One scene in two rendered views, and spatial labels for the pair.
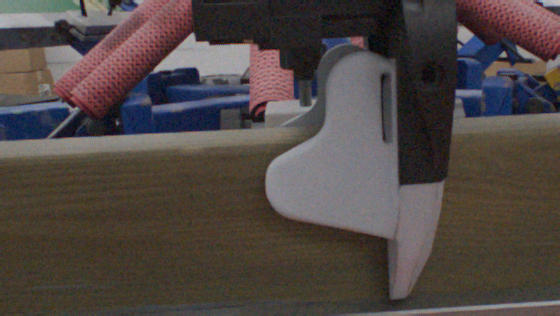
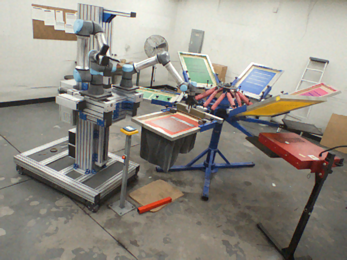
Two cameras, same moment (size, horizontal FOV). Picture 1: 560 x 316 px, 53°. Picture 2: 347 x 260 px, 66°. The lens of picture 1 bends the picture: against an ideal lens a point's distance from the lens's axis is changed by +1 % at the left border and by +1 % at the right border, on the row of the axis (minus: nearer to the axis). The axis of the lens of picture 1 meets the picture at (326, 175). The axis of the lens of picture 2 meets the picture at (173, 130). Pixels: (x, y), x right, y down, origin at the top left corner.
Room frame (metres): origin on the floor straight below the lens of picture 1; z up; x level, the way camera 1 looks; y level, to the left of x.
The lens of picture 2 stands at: (-2.19, -1.85, 1.99)
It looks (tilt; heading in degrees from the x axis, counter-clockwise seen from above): 22 degrees down; 40
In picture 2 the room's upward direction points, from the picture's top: 9 degrees clockwise
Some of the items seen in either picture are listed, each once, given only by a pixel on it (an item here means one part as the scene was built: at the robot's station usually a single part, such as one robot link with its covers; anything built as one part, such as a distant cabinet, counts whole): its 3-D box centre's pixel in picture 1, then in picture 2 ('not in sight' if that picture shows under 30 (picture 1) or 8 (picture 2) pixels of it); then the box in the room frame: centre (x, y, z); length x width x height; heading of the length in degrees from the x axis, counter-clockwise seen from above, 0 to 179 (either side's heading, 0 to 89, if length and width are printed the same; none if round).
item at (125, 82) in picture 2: not in sight; (126, 81); (-0.35, 0.50, 1.31); 0.15 x 0.15 x 0.10
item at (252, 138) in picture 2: not in sight; (248, 132); (0.70, -0.58, 0.91); 1.34 x 0.40 x 0.08; 64
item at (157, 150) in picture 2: not in sight; (154, 147); (-0.34, -0.06, 0.74); 0.45 x 0.03 x 0.43; 94
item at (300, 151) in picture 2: not in sight; (297, 149); (0.37, -1.25, 1.06); 0.61 x 0.46 x 0.12; 64
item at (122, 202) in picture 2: not in sight; (125, 170); (-0.62, 0.04, 0.48); 0.22 x 0.22 x 0.96; 4
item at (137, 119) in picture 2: not in sight; (174, 122); (-0.05, -0.05, 0.97); 0.79 x 0.58 x 0.04; 4
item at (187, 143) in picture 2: not in sight; (183, 148); (-0.09, -0.26, 0.74); 0.46 x 0.04 x 0.42; 4
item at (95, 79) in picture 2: not in sight; (95, 75); (-0.83, 0.36, 1.42); 0.13 x 0.12 x 0.14; 171
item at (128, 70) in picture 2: not in sight; (127, 70); (-0.34, 0.51, 1.42); 0.13 x 0.12 x 0.14; 37
